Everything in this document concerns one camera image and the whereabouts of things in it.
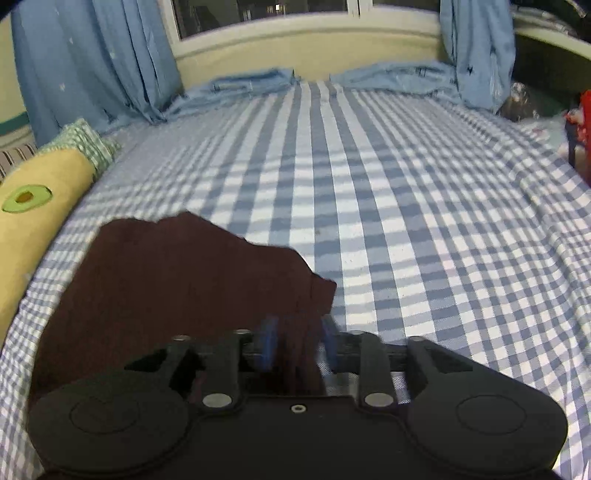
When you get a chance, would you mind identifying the striped cloth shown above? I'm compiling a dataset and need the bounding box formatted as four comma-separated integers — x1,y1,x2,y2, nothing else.
0,143,38,180

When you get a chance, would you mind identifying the light blue cloth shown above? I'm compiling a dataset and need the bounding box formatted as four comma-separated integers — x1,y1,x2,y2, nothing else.
168,68,302,118
329,61,462,103

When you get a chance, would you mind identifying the blue star print curtain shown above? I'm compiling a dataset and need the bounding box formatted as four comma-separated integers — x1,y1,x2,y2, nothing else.
438,0,516,114
10,0,185,146

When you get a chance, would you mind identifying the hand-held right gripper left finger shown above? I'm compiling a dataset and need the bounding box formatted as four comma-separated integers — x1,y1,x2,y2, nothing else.
124,316,280,414

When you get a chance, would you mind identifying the clear plastic bag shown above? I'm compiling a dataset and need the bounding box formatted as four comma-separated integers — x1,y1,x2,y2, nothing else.
499,80,573,126

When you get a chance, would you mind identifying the dark maroon printed t-shirt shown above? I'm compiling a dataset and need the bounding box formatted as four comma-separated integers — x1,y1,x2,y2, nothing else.
34,211,338,398

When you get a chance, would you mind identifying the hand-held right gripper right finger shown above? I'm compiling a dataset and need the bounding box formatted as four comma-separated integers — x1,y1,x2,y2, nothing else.
320,316,472,412

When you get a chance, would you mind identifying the blue checked bed sheet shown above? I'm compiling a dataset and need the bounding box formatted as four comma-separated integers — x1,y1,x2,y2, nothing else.
0,78,591,480

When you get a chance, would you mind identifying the yellow avocado print pillow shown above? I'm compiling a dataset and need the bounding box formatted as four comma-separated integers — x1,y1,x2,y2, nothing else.
0,148,96,344

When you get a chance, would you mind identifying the red object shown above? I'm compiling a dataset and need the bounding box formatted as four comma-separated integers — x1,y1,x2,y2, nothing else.
564,90,591,163

